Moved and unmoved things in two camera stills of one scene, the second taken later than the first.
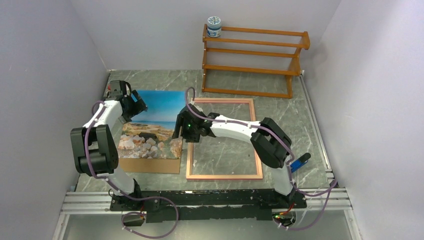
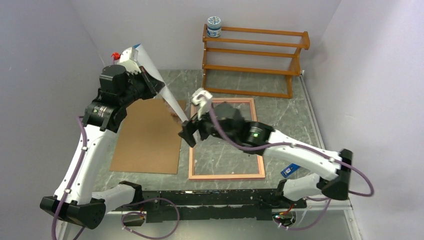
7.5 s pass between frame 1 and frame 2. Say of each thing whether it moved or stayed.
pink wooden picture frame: stayed
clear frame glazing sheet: stayed
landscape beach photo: moved
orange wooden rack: stayed
